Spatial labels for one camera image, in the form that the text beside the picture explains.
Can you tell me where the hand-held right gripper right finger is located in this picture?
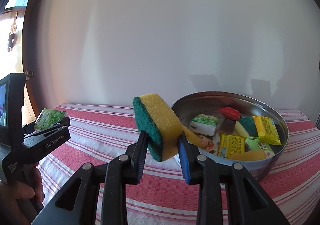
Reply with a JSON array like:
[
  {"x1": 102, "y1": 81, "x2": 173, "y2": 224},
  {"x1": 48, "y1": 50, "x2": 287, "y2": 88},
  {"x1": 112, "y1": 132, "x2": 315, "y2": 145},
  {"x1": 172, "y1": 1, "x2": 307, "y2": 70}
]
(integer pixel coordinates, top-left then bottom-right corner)
[{"x1": 178, "y1": 132, "x2": 290, "y2": 225}]

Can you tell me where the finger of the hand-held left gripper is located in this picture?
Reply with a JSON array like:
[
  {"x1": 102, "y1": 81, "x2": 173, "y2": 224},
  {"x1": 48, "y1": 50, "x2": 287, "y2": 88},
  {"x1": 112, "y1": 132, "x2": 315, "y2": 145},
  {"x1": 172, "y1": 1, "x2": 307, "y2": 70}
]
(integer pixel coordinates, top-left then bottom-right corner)
[
  {"x1": 24, "y1": 117, "x2": 71, "y2": 141},
  {"x1": 22, "y1": 122, "x2": 38, "y2": 136}
]

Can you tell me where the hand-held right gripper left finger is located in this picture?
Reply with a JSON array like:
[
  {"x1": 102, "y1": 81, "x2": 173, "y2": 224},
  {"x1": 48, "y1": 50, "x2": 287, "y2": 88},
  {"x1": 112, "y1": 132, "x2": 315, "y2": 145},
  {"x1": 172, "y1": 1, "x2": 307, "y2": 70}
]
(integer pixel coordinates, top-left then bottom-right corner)
[{"x1": 31, "y1": 130, "x2": 148, "y2": 225}]

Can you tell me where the green tissue pack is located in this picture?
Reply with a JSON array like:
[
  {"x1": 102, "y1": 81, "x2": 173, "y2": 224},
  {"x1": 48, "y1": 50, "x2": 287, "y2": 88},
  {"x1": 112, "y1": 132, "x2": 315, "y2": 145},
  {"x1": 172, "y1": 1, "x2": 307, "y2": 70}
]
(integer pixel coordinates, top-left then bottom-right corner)
[
  {"x1": 34, "y1": 108, "x2": 70, "y2": 131},
  {"x1": 190, "y1": 114, "x2": 219, "y2": 136},
  {"x1": 245, "y1": 137, "x2": 275, "y2": 156}
]

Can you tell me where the pink printed packet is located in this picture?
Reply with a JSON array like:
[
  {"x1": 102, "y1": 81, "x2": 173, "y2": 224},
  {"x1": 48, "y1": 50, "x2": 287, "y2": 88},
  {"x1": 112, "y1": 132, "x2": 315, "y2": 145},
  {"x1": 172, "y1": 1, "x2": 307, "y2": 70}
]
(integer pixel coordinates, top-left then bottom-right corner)
[{"x1": 197, "y1": 135, "x2": 217, "y2": 151}]

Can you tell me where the thick green yellow sponge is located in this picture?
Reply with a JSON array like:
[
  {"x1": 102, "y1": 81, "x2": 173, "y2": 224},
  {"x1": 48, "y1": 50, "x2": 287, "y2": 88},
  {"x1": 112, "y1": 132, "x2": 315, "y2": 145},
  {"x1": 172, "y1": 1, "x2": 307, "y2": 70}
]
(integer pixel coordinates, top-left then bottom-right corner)
[{"x1": 132, "y1": 93, "x2": 181, "y2": 162}]

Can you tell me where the yellow snack packet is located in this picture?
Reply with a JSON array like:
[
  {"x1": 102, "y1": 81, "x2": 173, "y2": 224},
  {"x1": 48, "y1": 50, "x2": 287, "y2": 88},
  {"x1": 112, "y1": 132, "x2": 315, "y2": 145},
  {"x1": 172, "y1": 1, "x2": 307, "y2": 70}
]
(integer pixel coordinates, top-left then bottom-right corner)
[
  {"x1": 252, "y1": 115, "x2": 282, "y2": 145},
  {"x1": 218, "y1": 133, "x2": 247, "y2": 158}
]

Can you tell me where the round blue cookie tin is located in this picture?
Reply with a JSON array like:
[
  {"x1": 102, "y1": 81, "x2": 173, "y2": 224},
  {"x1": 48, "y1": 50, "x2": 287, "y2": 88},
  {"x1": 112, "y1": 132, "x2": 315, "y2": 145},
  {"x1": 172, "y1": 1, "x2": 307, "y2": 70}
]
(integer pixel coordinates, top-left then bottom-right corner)
[{"x1": 171, "y1": 91, "x2": 290, "y2": 182}]

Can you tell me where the red snack packet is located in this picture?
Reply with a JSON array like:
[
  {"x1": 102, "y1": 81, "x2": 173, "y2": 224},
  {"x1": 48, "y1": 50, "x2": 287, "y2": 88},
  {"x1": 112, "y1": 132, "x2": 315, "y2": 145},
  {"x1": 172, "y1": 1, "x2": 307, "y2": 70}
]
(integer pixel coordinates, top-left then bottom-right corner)
[{"x1": 218, "y1": 106, "x2": 242, "y2": 133}]

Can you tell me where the green-stained yellow sponge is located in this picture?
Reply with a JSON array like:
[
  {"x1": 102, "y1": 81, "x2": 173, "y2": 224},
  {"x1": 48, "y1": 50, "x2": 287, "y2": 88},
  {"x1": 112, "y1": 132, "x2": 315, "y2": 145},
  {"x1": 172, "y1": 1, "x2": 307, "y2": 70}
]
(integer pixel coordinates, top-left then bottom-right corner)
[{"x1": 229, "y1": 150, "x2": 267, "y2": 161}]

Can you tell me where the person's left hand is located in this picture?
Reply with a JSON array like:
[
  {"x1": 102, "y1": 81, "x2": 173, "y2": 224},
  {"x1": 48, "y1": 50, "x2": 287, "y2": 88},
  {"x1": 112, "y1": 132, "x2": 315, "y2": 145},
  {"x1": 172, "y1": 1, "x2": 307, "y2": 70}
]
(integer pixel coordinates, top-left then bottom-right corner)
[{"x1": 0, "y1": 162, "x2": 45, "y2": 225}]

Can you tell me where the red white striped tablecloth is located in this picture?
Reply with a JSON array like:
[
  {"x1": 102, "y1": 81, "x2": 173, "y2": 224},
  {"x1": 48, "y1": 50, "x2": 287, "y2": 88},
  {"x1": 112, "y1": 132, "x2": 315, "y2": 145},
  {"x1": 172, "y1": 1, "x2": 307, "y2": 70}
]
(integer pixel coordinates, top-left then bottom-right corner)
[{"x1": 37, "y1": 103, "x2": 320, "y2": 225}]

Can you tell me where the dark wooden door frame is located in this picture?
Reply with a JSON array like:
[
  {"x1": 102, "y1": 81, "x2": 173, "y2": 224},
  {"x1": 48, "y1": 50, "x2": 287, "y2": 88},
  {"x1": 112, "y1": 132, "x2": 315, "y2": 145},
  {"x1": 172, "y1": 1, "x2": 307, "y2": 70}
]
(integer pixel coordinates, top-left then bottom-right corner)
[{"x1": 21, "y1": 0, "x2": 48, "y2": 123}]

